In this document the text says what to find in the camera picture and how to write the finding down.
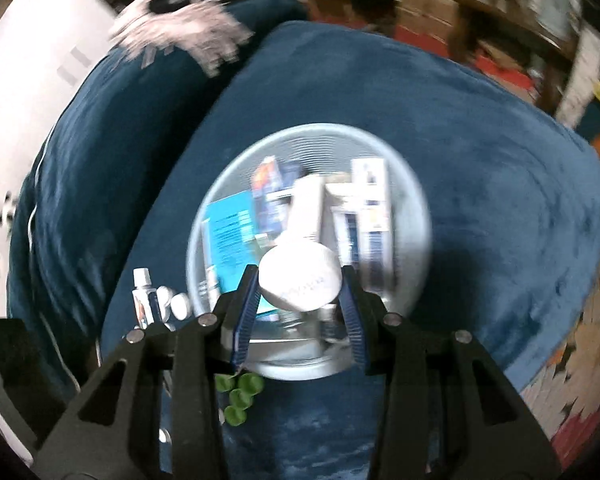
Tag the dark blue velvet blanket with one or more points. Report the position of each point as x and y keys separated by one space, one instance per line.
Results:
x=468 y=207

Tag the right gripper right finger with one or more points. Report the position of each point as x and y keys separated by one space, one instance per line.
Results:
x=352 y=301

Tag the cyan box in basket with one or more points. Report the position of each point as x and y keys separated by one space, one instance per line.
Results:
x=229 y=241

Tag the white blue striped box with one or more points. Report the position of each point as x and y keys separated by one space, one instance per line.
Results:
x=361 y=217

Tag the dark blue pillow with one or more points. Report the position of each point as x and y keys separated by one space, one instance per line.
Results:
x=92 y=183

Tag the grey mesh basket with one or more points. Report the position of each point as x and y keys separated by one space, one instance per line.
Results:
x=286 y=174

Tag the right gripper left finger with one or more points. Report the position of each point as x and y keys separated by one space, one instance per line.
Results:
x=243 y=311

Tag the small clear bottle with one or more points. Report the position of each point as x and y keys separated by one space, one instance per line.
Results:
x=146 y=304

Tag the pink fringed scarf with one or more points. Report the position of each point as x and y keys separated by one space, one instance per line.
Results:
x=203 y=29

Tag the white round cap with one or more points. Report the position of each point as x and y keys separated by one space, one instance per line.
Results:
x=300 y=276

